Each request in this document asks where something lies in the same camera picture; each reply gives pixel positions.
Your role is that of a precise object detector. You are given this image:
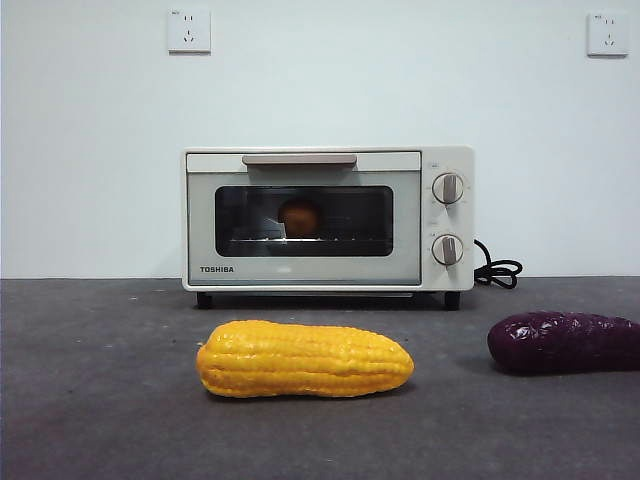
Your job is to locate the brown potato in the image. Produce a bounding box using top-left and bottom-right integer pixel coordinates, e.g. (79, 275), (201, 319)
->
(277, 197), (324, 236)

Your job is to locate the glass oven door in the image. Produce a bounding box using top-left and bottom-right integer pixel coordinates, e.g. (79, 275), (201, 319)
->
(185, 151), (423, 288)

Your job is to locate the beige oven door handle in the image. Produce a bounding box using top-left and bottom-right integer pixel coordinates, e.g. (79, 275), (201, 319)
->
(241, 153), (359, 170)

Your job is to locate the beige oven knob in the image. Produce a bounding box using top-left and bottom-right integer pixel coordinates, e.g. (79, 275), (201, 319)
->
(431, 172), (465, 206)
(431, 233), (465, 266)

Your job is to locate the white toaster oven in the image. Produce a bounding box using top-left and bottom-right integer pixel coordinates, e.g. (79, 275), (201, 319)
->
(180, 144), (475, 311)

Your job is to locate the purple sweet potato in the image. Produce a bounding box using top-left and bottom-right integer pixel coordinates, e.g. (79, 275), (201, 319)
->
(487, 310), (640, 375)

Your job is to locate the yellow corn cob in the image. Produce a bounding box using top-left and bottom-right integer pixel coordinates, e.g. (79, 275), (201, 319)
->
(195, 319), (416, 399)

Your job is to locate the metal wire oven rack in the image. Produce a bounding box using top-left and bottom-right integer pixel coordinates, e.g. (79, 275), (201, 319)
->
(223, 235), (392, 246)

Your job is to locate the black oven power cable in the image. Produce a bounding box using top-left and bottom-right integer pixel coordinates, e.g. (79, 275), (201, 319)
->
(473, 238), (524, 291)

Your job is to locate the white wall socket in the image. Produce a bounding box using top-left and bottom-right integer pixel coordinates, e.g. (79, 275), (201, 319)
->
(167, 7), (212, 55)
(586, 11), (630, 58)

